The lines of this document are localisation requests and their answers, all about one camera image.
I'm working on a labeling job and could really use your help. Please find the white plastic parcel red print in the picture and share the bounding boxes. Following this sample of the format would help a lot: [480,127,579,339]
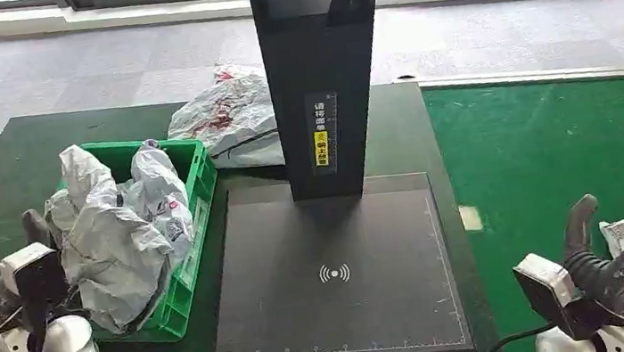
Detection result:
[37,131,207,343]

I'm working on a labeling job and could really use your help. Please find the green table mat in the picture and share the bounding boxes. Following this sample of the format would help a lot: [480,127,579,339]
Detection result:
[421,62,624,352]

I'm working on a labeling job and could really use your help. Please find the small white mat label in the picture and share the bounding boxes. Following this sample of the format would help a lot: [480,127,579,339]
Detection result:
[458,204,485,234]

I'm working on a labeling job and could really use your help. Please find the green plastic crate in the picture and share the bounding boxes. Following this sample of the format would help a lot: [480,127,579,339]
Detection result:
[49,127,238,352]

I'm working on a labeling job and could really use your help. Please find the flat grey plastic parcel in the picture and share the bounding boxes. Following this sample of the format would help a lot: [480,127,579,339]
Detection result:
[208,127,286,175]

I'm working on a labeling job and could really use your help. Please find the crumpled white parcel red stains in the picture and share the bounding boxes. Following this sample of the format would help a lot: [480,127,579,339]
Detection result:
[160,58,281,162]

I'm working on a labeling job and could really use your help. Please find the yellow and black column sticker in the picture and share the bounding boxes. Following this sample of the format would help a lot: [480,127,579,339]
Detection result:
[302,88,348,176]

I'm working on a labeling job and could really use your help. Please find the black scanner column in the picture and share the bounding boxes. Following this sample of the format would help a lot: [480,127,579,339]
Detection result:
[245,0,408,208]

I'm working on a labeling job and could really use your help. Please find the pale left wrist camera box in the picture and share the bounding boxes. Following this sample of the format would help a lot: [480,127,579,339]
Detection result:
[0,239,72,313]

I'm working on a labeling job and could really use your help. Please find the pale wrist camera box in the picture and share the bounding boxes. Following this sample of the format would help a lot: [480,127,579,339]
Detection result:
[0,239,72,313]
[510,248,584,348]

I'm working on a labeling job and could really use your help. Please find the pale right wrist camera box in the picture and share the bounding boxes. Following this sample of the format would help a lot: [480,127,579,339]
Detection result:
[510,248,584,348]

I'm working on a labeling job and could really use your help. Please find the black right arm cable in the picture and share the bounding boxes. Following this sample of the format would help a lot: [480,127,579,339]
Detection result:
[473,322,558,352]

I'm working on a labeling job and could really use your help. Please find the black scanner base plate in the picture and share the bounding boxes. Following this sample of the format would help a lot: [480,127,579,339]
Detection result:
[193,160,478,352]

